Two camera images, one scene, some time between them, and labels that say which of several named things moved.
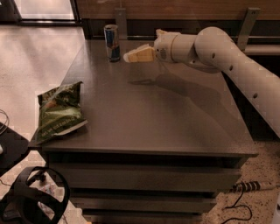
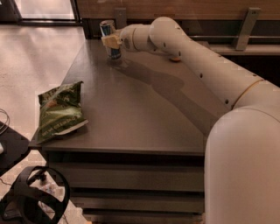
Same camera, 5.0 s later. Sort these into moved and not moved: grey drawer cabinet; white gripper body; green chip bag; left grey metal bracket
Moved: white gripper body
Not moved: green chip bag; left grey metal bracket; grey drawer cabinet
